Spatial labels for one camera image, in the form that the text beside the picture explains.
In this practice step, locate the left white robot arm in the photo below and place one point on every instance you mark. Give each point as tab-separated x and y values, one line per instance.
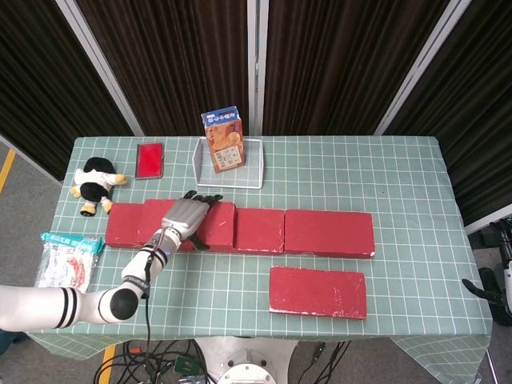
40	306

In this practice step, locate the green circuit board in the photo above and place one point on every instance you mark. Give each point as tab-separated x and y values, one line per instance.
185	366

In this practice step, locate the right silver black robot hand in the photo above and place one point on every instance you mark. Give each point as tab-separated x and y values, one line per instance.
486	296

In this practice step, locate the dark fabric partition panel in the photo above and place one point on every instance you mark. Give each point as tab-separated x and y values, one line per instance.
36	72
172	60
332	60
480	100

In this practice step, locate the orange blue cookie box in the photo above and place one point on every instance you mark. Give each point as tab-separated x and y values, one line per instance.
226	140

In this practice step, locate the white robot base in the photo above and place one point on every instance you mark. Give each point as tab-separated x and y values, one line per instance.
244	360

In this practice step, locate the green checked tablecloth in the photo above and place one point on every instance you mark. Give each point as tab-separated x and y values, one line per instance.
408	192

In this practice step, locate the black white plush toy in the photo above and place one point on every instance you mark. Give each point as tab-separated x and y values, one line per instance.
96	184

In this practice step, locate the snack bag, white and red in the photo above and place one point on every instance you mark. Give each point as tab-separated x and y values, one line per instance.
68	264

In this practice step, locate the flat red case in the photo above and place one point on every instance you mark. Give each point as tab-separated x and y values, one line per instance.
149	161

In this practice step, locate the red foam brick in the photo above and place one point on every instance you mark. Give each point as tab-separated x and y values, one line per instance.
318	292
329	234
122	226
260	232
218	226

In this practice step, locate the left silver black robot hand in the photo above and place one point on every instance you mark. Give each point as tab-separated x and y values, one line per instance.
186	218

